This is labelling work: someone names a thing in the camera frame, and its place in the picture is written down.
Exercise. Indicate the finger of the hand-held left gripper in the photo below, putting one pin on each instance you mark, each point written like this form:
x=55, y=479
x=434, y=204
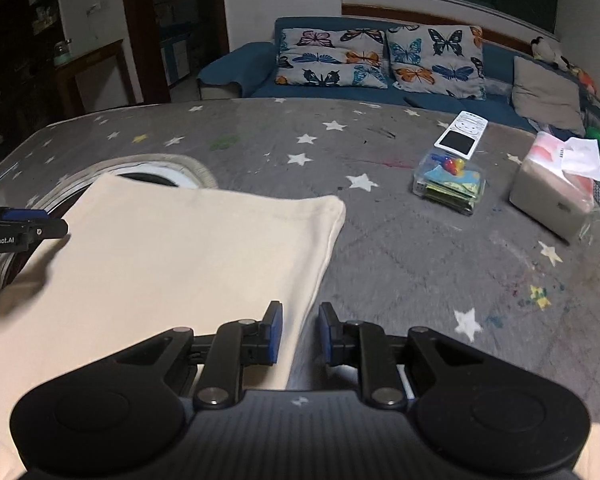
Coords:
x=22, y=215

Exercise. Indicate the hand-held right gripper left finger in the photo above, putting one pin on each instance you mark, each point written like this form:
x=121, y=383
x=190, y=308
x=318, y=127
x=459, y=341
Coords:
x=272, y=335

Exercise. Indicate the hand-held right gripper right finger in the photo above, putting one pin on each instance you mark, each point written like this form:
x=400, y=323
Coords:
x=327, y=335

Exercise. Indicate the cream cotton garment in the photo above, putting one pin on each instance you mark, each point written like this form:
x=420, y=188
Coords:
x=180, y=260

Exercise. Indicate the grey star print tablecloth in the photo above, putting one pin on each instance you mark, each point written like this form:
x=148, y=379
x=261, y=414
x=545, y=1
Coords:
x=405, y=260

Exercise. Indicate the glass jar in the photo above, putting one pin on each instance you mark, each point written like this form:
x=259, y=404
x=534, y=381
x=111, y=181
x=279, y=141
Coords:
x=62, y=55

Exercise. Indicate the round black induction cooktop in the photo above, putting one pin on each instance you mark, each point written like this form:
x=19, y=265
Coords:
x=182, y=170

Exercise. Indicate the dark wooden side table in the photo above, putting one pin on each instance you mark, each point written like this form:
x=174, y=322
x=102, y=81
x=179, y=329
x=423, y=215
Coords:
x=95, y=57

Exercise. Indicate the clear plastic toy box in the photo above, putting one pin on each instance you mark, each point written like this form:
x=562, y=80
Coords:
x=450, y=185

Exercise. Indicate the dark wooden shelf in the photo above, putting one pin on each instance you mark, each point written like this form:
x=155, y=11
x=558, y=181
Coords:
x=30, y=10

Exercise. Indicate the blue cabinet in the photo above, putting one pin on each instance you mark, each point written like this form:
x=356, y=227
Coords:
x=175, y=55

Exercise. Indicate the white remote control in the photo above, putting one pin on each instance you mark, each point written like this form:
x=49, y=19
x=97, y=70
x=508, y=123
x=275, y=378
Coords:
x=460, y=137

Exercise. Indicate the blue corner sofa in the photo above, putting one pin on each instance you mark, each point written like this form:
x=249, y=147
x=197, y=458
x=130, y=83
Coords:
x=230, y=67

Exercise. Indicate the pink white tissue pack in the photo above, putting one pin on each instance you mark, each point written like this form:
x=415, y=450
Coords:
x=545, y=195

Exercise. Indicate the butterfly print pillow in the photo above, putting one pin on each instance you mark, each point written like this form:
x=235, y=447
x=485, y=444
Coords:
x=430, y=60
x=325, y=57

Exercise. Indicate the plain grey pillow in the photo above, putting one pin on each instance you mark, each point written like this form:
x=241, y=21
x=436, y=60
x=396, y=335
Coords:
x=545, y=95

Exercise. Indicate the black white plush toy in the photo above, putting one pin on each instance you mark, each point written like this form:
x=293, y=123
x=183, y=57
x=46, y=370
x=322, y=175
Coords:
x=547, y=50

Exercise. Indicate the red plush toy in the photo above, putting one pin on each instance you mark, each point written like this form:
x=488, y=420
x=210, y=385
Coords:
x=585, y=77

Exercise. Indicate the white wall socket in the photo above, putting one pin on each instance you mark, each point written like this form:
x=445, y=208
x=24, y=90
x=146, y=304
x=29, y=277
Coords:
x=95, y=9

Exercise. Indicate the brown wooden door frame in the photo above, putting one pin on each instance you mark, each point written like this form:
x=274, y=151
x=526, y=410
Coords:
x=215, y=10

